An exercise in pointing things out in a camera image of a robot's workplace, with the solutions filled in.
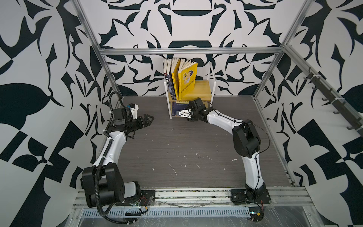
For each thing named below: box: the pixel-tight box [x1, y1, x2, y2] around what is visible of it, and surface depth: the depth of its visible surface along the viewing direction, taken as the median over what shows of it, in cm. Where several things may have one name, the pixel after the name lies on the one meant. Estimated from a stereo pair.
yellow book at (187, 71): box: [178, 58, 199, 101], surface depth 83 cm
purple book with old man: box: [163, 58, 177, 101], surface depth 81 cm
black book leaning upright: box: [163, 57, 169, 81], surface depth 79 cm
